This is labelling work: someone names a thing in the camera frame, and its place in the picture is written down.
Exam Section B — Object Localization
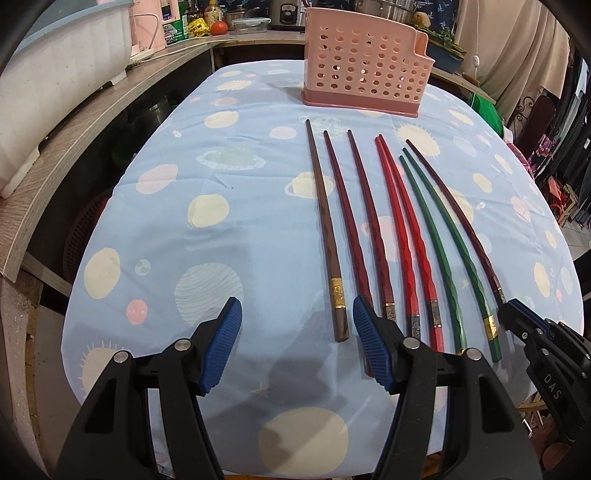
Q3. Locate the steel pot under shelf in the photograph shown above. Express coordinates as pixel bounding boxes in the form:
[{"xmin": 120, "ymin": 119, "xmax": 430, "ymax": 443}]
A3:
[{"xmin": 129, "ymin": 95, "xmax": 172, "ymax": 136}]

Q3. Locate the wooden counter shelf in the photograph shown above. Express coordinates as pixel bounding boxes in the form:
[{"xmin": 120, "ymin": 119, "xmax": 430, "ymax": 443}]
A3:
[{"xmin": 0, "ymin": 34, "xmax": 305, "ymax": 278}]

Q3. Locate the brown wooden chopstick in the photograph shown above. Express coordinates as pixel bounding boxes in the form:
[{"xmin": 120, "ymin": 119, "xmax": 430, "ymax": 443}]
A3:
[{"xmin": 305, "ymin": 119, "xmax": 352, "ymax": 343}]

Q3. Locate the pink plastic pitcher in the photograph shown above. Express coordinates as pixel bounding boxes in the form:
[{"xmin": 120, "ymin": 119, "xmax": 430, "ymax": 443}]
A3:
[{"xmin": 131, "ymin": 0, "xmax": 167, "ymax": 54}]

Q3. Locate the maroon chopstick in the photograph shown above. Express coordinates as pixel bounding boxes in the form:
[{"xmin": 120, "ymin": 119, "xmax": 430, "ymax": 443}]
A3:
[{"xmin": 405, "ymin": 138, "xmax": 509, "ymax": 305}]

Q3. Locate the blue planet print tablecloth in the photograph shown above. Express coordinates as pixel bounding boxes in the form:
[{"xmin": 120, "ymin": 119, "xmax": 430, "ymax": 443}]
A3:
[{"xmin": 65, "ymin": 60, "xmax": 585, "ymax": 480}]

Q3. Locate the blue planter with plant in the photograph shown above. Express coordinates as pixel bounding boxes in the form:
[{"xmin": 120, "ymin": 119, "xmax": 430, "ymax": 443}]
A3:
[{"xmin": 425, "ymin": 25, "xmax": 468, "ymax": 75}]

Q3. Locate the pink perforated utensil basket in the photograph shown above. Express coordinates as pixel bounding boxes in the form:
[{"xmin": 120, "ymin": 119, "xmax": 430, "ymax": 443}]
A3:
[{"xmin": 301, "ymin": 7, "xmax": 430, "ymax": 118}]

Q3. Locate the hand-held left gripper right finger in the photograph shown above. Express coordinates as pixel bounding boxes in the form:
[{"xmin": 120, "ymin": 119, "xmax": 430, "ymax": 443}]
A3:
[{"xmin": 352, "ymin": 296, "xmax": 541, "ymax": 480}]

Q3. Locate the pink floral cloth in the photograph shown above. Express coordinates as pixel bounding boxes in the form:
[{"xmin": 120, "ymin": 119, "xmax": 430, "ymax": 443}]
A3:
[{"xmin": 505, "ymin": 129, "xmax": 537, "ymax": 178}]

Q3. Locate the large steel pot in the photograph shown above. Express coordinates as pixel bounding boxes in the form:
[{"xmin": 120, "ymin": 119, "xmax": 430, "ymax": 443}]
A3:
[{"xmin": 353, "ymin": 0, "xmax": 419, "ymax": 24}]

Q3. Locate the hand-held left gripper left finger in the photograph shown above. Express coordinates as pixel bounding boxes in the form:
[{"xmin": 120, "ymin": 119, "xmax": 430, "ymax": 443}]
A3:
[{"xmin": 55, "ymin": 296, "xmax": 243, "ymax": 480}]

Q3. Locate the green cloth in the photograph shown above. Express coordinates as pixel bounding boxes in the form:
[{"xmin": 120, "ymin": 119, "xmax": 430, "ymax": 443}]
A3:
[{"xmin": 471, "ymin": 85, "xmax": 506, "ymax": 134}]

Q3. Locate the white plastic tub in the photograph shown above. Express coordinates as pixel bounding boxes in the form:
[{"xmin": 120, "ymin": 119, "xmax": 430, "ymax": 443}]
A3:
[{"xmin": 0, "ymin": 0, "xmax": 139, "ymax": 199}]

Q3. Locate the bright red chopstick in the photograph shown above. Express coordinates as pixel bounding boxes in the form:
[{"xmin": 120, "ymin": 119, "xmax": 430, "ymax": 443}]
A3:
[
  {"xmin": 378, "ymin": 134, "xmax": 445, "ymax": 352},
  {"xmin": 375, "ymin": 137, "xmax": 423, "ymax": 340}
]

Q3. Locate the rice cooker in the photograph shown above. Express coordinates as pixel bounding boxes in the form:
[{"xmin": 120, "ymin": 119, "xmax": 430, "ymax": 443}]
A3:
[{"xmin": 269, "ymin": 0, "xmax": 308, "ymax": 31}]

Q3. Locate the beige curtain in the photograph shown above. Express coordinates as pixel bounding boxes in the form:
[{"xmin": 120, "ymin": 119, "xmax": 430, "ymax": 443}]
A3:
[{"xmin": 455, "ymin": 0, "xmax": 572, "ymax": 121}]

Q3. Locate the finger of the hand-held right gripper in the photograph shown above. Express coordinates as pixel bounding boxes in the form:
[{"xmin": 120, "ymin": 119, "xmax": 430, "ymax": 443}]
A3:
[
  {"xmin": 498, "ymin": 302, "xmax": 539, "ymax": 354},
  {"xmin": 508, "ymin": 299, "xmax": 560, "ymax": 330}
]

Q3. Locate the green chopstick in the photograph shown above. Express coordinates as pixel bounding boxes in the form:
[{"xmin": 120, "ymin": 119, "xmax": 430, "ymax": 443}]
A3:
[
  {"xmin": 399, "ymin": 155, "xmax": 467, "ymax": 355},
  {"xmin": 403, "ymin": 148, "xmax": 503, "ymax": 362}
]

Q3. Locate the dark red chopstick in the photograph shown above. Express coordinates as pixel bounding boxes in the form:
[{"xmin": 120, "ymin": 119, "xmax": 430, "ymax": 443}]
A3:
[
  {"xmin": 346, "ymin": 129, "xmax": 399, "ymax": 324},
  {"xmin": 322, "ymin": 130, "xmax": 375, "ymax": 377}
]

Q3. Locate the glass food container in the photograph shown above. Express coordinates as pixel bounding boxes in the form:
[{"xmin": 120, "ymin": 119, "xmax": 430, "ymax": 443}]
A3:
[{"xmin": 231, "ymin": 17, "xmax": 270, "ymax": 34}]

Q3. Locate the red plastic basket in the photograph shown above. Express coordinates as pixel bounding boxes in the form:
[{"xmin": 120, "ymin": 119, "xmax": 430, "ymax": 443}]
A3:
[{"xmin": 62, "ymin": 189, "xmax": 112, "ymax": 283}]

